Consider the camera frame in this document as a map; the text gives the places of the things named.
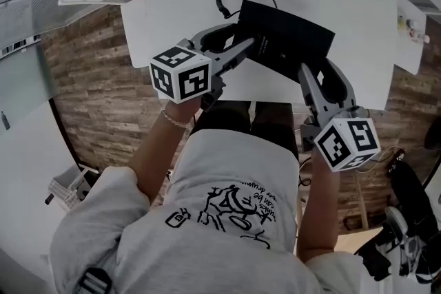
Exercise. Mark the person's black trousers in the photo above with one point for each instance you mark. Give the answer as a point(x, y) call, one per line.
point(268, 124)

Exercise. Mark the person's left forearm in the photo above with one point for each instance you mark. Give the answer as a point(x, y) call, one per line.
point(158, 155)

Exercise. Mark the frosted glass panel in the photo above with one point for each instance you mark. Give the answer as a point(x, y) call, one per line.
point(20, 79)

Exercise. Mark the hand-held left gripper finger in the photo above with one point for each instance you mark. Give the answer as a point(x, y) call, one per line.
point(231, 56)
point(217, 38)

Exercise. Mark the small white bottle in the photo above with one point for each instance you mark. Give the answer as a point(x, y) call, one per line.
point(412, 24)

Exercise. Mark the light grey printed t-shirt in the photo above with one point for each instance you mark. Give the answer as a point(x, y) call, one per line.
point(224, 165)

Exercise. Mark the small red capped bottle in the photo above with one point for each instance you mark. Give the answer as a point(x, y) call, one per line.
point(426, 39)

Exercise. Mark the small dark bottle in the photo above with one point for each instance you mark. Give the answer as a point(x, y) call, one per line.
point(5, 120)

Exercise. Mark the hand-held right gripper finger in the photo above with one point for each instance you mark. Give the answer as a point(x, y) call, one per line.
point(313, 96)
point(346, 89)

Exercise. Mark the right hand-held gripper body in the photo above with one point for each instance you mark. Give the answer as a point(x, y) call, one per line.
point(344, 144)

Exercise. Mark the white wall socket strip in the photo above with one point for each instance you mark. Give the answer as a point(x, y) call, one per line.
point(17, 45)

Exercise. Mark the light wooden stool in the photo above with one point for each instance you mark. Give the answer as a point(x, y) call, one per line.
point(351, 241)

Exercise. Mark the glass partition panel with blinds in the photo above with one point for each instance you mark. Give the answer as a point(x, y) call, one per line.
point(31, 13)

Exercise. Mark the black rectangular box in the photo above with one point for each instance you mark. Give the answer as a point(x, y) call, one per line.
point(289, 34)

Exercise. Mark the person's right forearm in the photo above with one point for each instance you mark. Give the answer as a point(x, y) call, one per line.
point(318, 210)

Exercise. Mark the white perforated basket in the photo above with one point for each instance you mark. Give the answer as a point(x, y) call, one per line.
point(63, 194)

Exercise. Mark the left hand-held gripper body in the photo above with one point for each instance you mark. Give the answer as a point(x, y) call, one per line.
point(179, 75)

